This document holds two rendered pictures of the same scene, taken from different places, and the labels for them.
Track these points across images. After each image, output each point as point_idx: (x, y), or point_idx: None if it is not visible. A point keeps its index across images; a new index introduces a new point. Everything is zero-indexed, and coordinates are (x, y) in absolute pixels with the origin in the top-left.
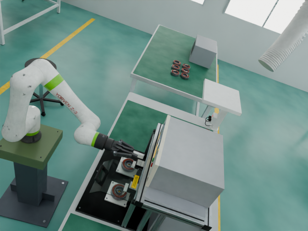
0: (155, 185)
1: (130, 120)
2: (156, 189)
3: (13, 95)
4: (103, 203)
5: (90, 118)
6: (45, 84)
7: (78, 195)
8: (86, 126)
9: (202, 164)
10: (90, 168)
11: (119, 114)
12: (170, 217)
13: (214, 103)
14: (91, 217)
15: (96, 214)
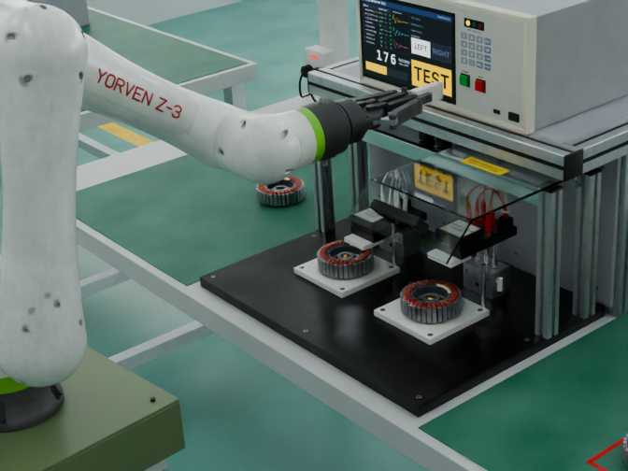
0: (546, 110)
1: (149, 221)
2: (551, 124)
3: (50, 106)
4: (442, 349)
5: (220, 107)
6: None
7: (364, 398)
8: (254, 114)
9: None
10: (275, 349)
11: (99, 235)
12: None
13: None
14: (467, 391)
15: (471, 372)
